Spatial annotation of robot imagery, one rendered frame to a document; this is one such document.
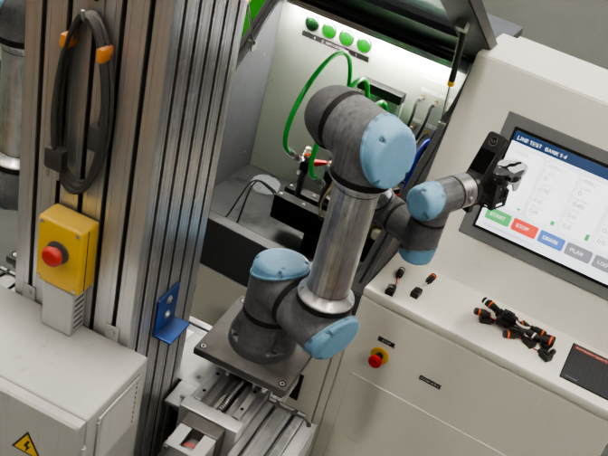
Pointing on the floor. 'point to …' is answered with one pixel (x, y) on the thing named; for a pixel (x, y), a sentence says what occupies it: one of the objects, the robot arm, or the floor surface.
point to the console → (505, 67)
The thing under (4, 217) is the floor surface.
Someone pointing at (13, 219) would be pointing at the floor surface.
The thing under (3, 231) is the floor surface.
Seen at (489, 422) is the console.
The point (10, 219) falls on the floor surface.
